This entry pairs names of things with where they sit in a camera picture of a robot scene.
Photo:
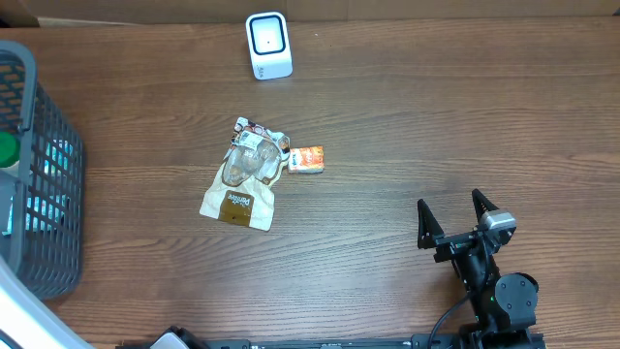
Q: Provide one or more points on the green bottle cap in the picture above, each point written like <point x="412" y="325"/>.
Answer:
<point x="9" y="150"/>

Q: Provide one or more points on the beige dried mushroom bag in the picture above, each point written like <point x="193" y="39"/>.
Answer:
<point x="240" y="193"/>

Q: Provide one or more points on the grey plastic shopping basket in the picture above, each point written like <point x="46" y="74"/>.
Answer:
<point x="43" y="161"/>

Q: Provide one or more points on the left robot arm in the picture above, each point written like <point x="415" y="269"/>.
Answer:
<point x="26" y="323"/>

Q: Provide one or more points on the teal snack packet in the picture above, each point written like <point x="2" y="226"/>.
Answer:
<point x="53" y="206"/>

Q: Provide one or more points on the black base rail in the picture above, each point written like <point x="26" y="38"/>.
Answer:
<point x="329" y="344"/>

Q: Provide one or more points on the orange tissue pack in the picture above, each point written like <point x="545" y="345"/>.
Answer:
<point x="306" y="160"/>

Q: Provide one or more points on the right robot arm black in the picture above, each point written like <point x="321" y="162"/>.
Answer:
<point x="504" y="305"/>

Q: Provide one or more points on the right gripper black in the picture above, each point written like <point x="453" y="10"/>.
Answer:
<point x="431" y="237"/>

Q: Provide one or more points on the white barcode scanner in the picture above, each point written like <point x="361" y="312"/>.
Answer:
<point x="269" y="45"/>

